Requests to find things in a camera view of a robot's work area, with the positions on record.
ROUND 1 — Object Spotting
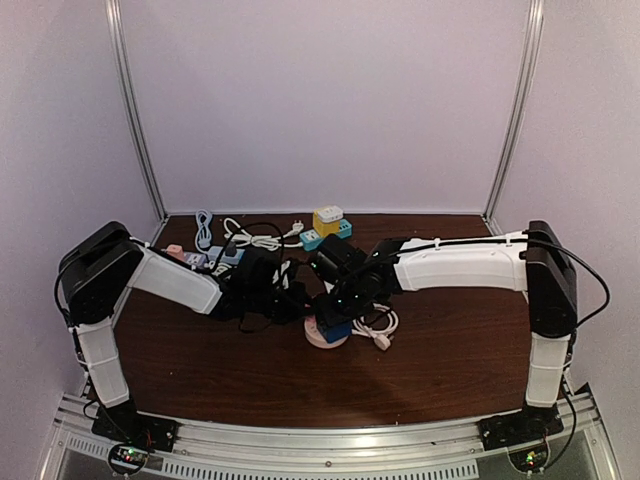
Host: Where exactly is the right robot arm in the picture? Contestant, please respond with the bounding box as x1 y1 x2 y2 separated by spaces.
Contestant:
309 221 578 442

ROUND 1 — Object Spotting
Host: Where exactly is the small pink adapter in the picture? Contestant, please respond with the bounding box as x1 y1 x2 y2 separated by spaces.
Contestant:
166 244 184 259

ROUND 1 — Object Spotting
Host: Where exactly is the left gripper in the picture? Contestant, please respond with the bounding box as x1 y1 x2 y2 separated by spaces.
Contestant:
247 287 318 331

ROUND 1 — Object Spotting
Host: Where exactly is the white plug adapter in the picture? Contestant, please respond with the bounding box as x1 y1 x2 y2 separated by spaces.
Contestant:
316 205 344 224

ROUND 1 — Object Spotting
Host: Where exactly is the pink coiled power cable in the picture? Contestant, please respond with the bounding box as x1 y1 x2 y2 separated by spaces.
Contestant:
351 307 401 352

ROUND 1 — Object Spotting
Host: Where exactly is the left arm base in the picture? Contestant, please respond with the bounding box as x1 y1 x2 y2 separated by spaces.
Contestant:
91 402 178 452

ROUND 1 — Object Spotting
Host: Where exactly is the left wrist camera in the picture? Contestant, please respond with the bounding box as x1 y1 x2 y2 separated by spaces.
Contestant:
238 249 280 297

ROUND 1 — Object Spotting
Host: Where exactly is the aluminium front rail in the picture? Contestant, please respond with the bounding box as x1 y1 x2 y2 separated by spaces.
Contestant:
35 392 621 479

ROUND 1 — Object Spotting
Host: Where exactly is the yellow cube socket adapter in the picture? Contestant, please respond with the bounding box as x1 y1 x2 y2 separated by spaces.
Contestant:
313 205 344 238

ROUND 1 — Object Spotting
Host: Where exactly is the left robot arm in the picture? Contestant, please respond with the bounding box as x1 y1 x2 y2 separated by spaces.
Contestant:
54 221 312 444

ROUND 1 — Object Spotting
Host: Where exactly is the grey-blue power strip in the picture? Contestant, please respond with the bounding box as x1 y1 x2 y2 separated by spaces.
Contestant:
205 246 244 265

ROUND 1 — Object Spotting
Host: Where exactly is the white cable with plug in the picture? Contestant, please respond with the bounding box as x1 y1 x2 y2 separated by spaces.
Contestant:
222 216 306 251

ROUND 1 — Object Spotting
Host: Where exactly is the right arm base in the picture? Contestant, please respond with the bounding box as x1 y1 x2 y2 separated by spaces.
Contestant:
477 405 564 451

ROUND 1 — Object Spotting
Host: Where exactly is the purple power strip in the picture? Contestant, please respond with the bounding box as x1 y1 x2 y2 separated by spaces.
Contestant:
165 249 208 268

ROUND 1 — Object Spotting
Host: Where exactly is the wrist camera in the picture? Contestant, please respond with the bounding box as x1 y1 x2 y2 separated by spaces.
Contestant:
309 234 367 285
238 249 280 297

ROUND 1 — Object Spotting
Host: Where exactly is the teal USB power strip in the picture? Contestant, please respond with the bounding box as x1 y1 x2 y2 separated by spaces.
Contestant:
298 218 354 252

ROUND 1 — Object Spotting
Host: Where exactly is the blue cube socket adapter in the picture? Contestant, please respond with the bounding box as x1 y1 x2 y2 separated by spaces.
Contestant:
318 322 352 344

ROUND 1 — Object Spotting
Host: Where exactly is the pink round power strip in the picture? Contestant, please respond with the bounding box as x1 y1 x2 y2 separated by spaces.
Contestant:
303 316 352 350

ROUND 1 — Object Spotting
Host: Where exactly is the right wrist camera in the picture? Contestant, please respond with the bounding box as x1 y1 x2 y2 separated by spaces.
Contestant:
309 234 367 285

